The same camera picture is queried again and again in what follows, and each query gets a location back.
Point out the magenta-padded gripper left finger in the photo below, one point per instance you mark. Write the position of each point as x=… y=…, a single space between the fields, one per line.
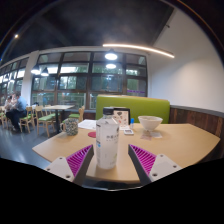
x=77 y=161

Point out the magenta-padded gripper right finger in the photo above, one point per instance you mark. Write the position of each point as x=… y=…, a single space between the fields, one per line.
x=146 y=161

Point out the clear plastic water bottle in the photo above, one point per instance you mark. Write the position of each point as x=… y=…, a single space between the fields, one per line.
x=107 y=143

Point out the paper napkin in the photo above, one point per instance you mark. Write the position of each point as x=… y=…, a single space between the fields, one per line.
x=155 y=135

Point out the flat round red coaster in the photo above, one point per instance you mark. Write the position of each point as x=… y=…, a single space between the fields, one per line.
x=91 y=134

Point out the small white handheld device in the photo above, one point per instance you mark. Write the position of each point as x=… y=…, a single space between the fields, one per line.
x=128 y=131

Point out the green speckled white mug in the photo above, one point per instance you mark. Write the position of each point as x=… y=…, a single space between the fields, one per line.
x=71 y=127

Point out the white paper sheet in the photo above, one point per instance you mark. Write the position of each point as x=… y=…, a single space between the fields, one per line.
x=87 y=124

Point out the white ceramic bowl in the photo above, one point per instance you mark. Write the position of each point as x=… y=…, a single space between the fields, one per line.
x=150 y=122

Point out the small blue-capped bottle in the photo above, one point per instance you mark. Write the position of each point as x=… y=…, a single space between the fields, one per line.
x=132 y=124

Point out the wooden chairs with green seats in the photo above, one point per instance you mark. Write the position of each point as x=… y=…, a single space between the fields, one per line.
x=45 y=118

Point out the green upholstered bench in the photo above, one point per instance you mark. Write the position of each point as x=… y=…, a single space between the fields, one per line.
x=146 y=106

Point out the light wooden dining table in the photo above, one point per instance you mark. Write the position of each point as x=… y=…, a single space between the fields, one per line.
x=58 y=107

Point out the person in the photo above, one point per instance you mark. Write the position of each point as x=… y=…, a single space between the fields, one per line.
x=20 y=108
x=8 y=104

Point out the long linear ceiling light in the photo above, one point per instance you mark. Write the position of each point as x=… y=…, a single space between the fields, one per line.
x=140 y=47

